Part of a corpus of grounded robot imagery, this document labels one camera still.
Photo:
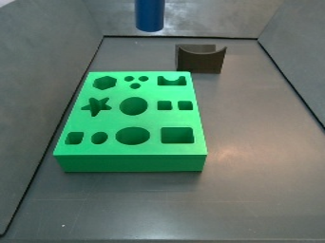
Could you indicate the blue oval cylinder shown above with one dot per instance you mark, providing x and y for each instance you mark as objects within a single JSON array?
[{"x": 150, "y": 15}]

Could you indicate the green shape sorter block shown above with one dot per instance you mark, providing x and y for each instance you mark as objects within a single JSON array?
[{"x": 134, "y": 123}]

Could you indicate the dark grey curved holder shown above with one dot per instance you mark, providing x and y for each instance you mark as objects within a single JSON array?
[{"x": 200, "y": 58}]

